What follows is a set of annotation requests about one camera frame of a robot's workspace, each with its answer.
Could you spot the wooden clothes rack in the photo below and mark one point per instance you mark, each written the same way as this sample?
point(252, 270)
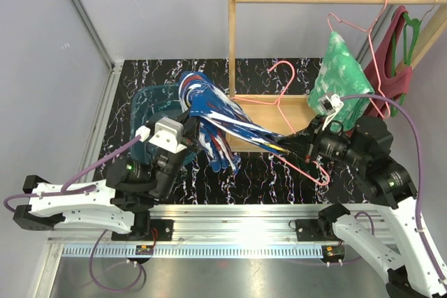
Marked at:
point(294, 106)

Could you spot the maroon tank top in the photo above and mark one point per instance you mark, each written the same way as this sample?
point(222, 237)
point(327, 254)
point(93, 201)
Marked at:
point(391, 86)

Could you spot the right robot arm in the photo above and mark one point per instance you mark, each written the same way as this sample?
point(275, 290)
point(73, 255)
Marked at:
point(416, 269)

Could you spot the green plastic hanger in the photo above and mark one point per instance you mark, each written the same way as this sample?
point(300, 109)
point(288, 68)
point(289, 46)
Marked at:
point(406, 39)

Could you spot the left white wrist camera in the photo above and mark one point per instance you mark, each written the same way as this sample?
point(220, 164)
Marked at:
point(167, 135)

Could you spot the green tie-dye trousers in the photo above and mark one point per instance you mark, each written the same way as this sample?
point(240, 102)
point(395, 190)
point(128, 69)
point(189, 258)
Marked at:
point(341, 74)

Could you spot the teal transparent plastic bin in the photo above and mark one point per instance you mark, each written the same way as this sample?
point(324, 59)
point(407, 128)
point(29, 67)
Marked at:
point(151, 104)

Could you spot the blue patterned trousers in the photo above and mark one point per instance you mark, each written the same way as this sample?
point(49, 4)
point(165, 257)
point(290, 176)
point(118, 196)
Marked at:
point(218, 116)

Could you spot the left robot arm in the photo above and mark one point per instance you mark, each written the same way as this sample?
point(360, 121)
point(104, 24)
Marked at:
point(116, 192)

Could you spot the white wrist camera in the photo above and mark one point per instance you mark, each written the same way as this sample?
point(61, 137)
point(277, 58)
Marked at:
point(167, 135)
point(331, 105)

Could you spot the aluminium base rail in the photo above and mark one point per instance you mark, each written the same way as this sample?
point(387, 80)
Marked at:
point(254, 231)

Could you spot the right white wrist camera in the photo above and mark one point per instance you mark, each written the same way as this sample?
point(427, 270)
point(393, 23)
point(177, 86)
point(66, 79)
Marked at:
point(331, 105)

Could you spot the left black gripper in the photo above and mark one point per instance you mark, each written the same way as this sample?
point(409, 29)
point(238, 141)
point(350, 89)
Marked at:
point(191, 132)

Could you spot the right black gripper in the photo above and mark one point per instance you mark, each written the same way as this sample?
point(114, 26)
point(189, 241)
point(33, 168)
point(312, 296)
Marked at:
point(307, 142)

